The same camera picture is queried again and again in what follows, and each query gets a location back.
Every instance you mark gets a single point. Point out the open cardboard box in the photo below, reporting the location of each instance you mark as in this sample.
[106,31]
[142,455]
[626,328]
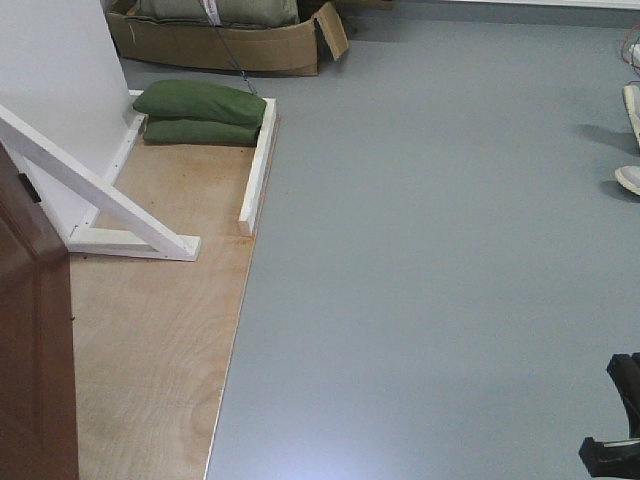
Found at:
[289,50]

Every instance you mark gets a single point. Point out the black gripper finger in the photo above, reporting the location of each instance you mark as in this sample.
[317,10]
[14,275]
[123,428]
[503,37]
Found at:
[617,459]
[623,370]

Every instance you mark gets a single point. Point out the plywood base board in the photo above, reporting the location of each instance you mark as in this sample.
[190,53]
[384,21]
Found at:
[153,338]

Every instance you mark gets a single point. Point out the white wooden edge rail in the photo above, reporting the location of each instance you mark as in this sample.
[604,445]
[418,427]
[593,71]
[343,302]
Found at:
[252,201]

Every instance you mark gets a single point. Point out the olive green large bag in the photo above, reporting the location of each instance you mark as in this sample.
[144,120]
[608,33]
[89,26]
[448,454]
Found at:
[252,14]

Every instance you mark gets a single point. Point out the lower green sandbag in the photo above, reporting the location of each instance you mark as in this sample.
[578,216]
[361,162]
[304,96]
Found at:
[198,132]

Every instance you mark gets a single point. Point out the white wooden door frame stand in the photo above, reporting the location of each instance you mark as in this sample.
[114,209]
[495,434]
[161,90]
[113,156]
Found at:
[67,122]

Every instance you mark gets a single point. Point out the brown wooden door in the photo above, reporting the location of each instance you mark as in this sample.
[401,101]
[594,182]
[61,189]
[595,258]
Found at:
[38,399]

